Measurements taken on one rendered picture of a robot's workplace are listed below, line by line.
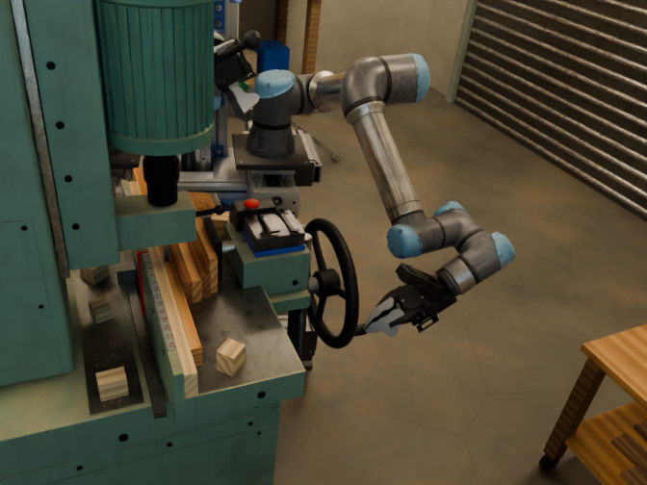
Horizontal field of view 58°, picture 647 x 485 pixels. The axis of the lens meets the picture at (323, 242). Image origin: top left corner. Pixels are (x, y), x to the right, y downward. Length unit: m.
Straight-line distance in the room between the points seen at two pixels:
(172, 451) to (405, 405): 1.18
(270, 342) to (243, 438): 0.25
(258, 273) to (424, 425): 1.18
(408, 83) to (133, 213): 0.72
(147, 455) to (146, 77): 0.65
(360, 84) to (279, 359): 0.67
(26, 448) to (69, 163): 0.46
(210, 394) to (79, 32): 0.54
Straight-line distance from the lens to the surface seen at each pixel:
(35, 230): 0.95
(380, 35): 5.16
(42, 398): 1.11
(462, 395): 2.28
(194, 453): 1.18
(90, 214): 0.98
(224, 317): 1.06
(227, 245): 1.13
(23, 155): 0.89
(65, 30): 0.88
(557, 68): 4.23
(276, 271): 1.12
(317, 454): 2.00
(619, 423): 2.18
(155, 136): 0.92
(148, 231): 1.06
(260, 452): 1.25
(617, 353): 1.85
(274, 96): 1.72
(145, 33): 0.87
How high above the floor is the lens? 1.60
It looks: 34 degrees down
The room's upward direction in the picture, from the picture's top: 7 degrees clockwise
